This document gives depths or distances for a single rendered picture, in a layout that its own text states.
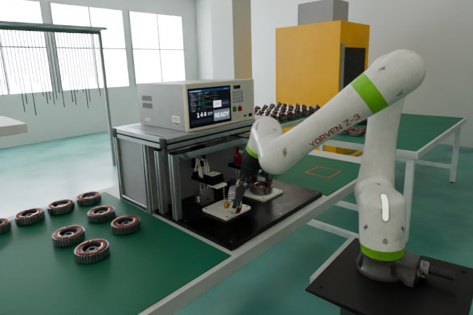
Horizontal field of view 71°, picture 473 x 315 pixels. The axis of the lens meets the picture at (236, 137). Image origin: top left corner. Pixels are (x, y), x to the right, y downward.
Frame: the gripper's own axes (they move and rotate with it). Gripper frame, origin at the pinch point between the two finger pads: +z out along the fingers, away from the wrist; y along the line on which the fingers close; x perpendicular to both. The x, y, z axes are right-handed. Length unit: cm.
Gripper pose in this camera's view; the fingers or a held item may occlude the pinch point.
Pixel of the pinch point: (235, 198)
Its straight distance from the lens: 135.8
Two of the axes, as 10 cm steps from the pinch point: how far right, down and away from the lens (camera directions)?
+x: 9.3, 3.5, 0.4
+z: -3.2, 7.6, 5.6
